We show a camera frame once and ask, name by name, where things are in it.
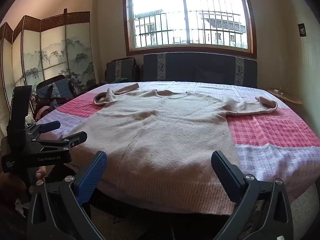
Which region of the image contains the person's left hand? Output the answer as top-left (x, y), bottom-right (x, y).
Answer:
top-left (35, 167), bottom-right (48, 182)

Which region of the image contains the pink and white checkered blanket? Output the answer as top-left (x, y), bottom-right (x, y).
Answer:
top-left (35, 80), bottom-right (320, 213)

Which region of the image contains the barred window with wooden frame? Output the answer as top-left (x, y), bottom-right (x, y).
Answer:
top-left (122, 0), bottom-right (257, 57)

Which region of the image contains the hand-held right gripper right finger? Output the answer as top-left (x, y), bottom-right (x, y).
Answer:
top-left (211, 150), bottom-right (294, 240)

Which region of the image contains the pink clothes pile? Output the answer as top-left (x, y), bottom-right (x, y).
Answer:
top-left (34, 105), bottom-right (59, 121)

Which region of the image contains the round wooden side table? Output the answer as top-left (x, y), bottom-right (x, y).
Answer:
top-left (266, 87), bottom-right (303, 106)

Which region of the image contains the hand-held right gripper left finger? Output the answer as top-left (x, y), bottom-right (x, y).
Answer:
top-left (27, 151), bottom-right (108, 240)

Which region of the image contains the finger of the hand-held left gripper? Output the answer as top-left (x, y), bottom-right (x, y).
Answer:
top-left (59, 131), bottom-right (88, 148)
top-left (29, 120), bottom-right (62, 137)

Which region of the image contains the painted folding screen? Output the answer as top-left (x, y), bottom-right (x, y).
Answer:
top-left (0, 11), bottom-right (98, 112)

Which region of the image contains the dark chair with cushion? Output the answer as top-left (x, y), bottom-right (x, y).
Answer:
top-left (30, 74), bottom-right (78, 120)

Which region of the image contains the dark armchair with patterned strip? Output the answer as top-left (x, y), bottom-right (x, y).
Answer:
top-left (104, 58), bottom-right (141, 84)

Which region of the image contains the beige knit sweater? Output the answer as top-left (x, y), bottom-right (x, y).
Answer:
top-left (93, 82), bottom-right (278, 217)

